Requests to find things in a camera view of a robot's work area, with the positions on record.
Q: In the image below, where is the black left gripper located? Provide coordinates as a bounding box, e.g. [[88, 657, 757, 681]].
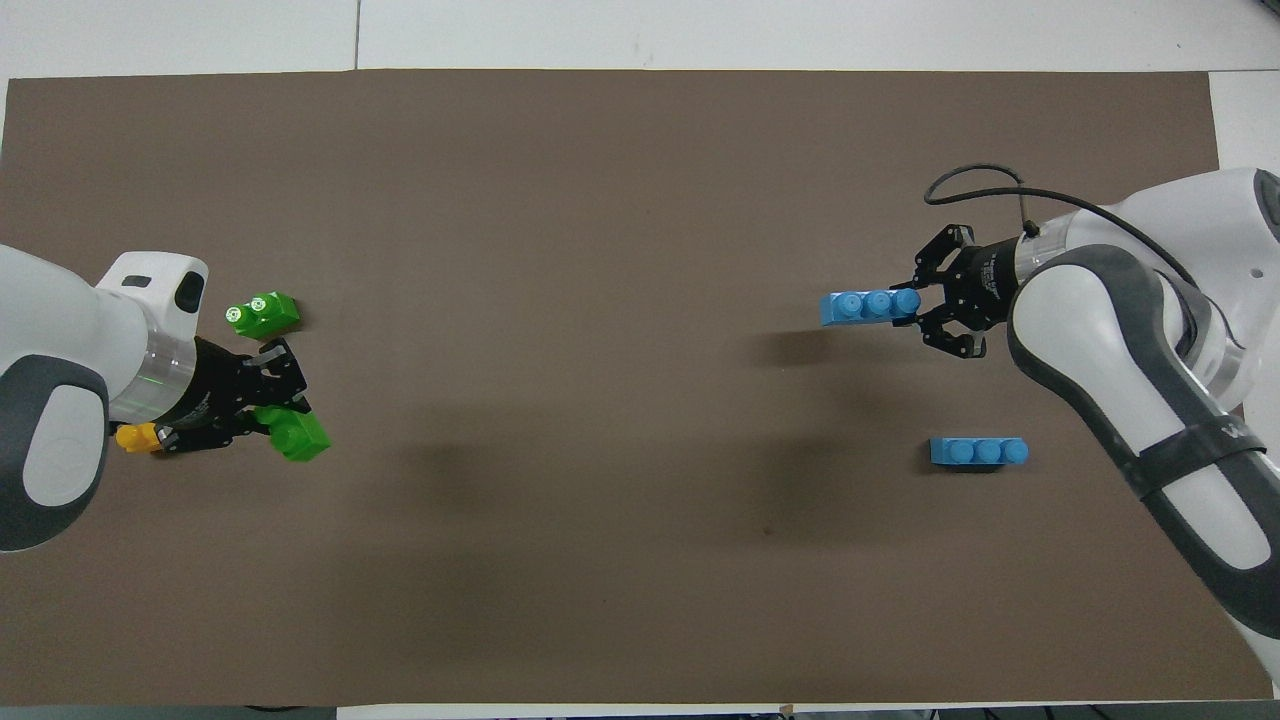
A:
[[160, 338, 311, 456]]

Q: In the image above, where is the green two-stud toy block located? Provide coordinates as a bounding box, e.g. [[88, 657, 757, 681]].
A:
[[253, 404, 332, 463], [225, 291, 301, 341]]

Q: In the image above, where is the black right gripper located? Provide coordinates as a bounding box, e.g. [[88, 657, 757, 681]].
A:
[[908, 224, 1023, 359]]

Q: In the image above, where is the brown table mat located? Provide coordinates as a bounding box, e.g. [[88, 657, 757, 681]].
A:
[[0, 68, 1276, 709]]

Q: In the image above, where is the blue three-stud toy block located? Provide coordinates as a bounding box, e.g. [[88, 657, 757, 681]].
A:
[[820, 288, 923, 328], [930, 437, 1030, 468]]

